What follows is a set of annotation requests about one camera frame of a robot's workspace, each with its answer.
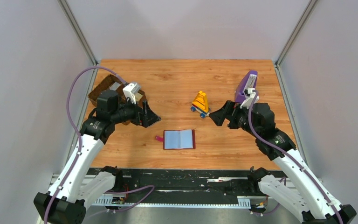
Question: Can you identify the red leather card holder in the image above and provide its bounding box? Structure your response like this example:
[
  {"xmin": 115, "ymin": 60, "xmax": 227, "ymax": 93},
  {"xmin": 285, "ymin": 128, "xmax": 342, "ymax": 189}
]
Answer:
[{"xmin": 155, "ymin": 129, "xmax": 196, "ymax": 150}]

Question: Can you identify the gold card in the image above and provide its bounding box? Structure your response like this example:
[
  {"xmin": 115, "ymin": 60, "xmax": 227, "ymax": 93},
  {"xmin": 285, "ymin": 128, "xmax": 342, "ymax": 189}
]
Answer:
[{"xmin": 135, "ymin": 90, "xmax": 145, "ymax": 102}]

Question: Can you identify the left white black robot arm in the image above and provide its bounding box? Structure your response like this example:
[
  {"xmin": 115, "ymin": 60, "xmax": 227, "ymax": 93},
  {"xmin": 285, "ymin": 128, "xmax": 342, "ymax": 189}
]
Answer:
[{"xmin": 34, "ymin": 90, "xmax": 161, "ymax": 224}]

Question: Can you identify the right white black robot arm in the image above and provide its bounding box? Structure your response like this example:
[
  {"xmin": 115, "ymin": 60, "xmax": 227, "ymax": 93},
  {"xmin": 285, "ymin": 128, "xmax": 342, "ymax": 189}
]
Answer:
[{"xmin": 209, "ymin": 100, "xmax": 357, "ymax": 224}]

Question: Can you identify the silver card in basket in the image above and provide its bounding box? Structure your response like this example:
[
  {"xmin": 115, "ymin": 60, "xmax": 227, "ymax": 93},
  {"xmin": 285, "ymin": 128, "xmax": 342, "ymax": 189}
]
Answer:
[{"xmin": 109, "ymin": 82, "xmax": 123, "ymax": 92}]

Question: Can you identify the yellow toy truck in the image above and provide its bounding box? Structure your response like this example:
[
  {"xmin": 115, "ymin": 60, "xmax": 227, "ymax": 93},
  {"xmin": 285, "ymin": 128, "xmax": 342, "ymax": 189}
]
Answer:
[{"xmin": 190, "ymin": 91, "xmax": 211, "ymax": 119}]

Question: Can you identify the purple metronome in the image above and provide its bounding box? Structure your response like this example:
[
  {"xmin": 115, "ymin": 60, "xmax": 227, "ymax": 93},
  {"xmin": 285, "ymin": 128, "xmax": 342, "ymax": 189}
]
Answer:
[{"xmin": 234, "ymin": 70, "xmax": 258, "ymax": 103}]

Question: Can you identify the brown woven divided basket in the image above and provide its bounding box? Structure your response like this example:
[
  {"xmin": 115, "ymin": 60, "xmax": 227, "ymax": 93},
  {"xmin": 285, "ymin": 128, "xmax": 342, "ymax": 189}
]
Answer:
[{"xmin": 88, "ymin": 74, "xmax": 147, "ymax": 107}]

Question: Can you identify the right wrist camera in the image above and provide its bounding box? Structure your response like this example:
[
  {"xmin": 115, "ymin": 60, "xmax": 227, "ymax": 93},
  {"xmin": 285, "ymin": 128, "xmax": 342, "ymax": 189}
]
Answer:
[{"xmin": 240, "ymin": 88, "xmax": 259, "ymax": 109}]

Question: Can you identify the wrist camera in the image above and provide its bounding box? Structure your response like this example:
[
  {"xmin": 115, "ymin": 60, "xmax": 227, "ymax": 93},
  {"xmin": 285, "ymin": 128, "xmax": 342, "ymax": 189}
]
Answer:
[
  {"xmin": 123, "ymin": 82, "xmax": 141, "ymax": 104},
  {"xmin": 240, "ymin": 88, "xmax": 259, "ymax": 109}
]

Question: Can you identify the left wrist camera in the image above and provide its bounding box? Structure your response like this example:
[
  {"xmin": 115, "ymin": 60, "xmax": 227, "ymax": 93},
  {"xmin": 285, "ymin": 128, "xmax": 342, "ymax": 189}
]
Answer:
[{"xmin": 123, "ymin": 82, "xmax": 141, "ymax": 104}]

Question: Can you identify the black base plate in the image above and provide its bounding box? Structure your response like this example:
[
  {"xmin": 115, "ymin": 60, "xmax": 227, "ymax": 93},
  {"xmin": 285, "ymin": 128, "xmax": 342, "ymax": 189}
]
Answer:
[{"xmin": 112, "ymin": 169, "xmax": 266, "ymax": 204}]

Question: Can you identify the white slotted cable duct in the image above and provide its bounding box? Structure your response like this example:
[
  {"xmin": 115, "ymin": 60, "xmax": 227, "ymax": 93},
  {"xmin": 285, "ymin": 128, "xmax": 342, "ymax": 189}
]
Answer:
[{"xmin": 92, "ymin": 196, "xmax": 251, "ymax": 209}]

